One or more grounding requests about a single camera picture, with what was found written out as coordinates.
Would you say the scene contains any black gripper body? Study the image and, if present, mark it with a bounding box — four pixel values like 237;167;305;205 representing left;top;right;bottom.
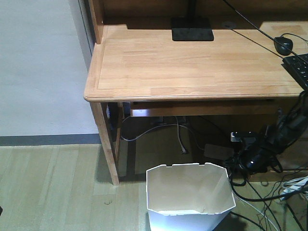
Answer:
237;138;277;173

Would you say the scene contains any white plastic trash bin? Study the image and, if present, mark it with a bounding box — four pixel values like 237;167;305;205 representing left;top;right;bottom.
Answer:
146;163;236;231

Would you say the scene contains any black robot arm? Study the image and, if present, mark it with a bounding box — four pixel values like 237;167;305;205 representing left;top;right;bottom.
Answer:
237;90;308;174

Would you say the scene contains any white power strip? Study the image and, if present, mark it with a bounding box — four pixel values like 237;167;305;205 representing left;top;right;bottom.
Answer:
204;144;233;160

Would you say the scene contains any black keyboard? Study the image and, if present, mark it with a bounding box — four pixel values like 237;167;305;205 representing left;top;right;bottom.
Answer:
282;53;308;90

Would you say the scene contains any black computer mouse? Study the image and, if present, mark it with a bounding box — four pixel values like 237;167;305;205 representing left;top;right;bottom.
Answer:
274;36;293;56

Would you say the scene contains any wooden desk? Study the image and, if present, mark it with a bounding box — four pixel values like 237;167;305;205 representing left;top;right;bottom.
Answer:
84;0;308;185

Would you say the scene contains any black monitor stand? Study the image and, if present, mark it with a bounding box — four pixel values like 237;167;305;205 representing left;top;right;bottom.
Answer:
170;0;214;41

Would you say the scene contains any gripper mounted camera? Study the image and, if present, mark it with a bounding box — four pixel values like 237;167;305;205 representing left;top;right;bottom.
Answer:
231;131;257;144

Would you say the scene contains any black floor power cable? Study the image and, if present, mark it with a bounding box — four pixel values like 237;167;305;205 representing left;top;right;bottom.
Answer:
228;168;282;231

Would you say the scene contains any white floor cable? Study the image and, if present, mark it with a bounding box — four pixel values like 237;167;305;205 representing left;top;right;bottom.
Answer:
231;190;279;231

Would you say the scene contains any grey hanging cable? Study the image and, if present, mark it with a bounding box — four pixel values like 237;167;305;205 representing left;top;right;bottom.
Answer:
120;116;189;154

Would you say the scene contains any black monitor cable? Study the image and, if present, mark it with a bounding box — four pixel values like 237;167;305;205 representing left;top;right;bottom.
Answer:
221;0;308;60

